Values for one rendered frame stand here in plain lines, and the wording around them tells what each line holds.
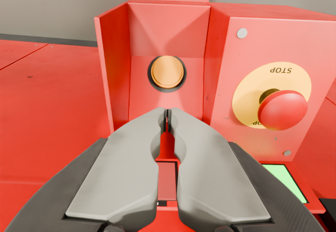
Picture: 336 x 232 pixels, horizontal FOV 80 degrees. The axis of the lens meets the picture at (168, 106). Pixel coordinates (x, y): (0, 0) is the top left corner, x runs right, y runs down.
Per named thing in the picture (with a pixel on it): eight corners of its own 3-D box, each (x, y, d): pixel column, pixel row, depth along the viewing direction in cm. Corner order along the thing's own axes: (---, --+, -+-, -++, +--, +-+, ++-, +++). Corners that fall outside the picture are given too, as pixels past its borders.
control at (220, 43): (287, 5, 26) (461, 41, 11) (254, 110, 34) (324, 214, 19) (130, -2, 25) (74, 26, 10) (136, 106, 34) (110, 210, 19)
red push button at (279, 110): (295, 76, 19) (320, 95, 16) (281, 112, 21) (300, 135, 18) (252, 75, 19) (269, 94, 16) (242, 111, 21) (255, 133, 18)
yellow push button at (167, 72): (182, 60, 26) (184, 55, 24) (181, 90, 26) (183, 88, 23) (152, 59, 26) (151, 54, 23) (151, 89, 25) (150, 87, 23)
